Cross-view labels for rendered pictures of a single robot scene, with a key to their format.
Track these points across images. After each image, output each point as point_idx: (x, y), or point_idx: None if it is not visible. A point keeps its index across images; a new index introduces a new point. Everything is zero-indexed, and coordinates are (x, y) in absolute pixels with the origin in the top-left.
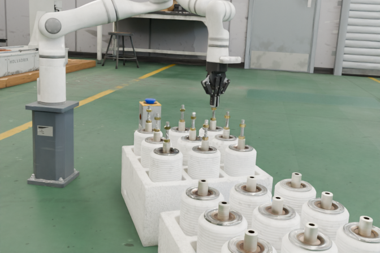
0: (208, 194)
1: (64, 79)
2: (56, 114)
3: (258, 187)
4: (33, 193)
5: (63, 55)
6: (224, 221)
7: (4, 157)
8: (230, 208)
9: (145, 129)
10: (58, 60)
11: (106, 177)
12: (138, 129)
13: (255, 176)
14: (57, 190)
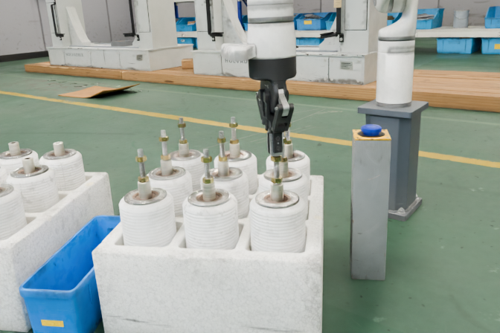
0: (54, 156)
1: (388, 73)
2: (365, 115)
3: (24, 174)
4: (343, 195)
5: (388, 37)
6: (8, 152)
7: (477, 182)
8: (18, 156)
9: (297, 154)
10: (380, 43)
11: (390, 239)
12: (293, 150)
13: (113, 237)
14: (347, 207)
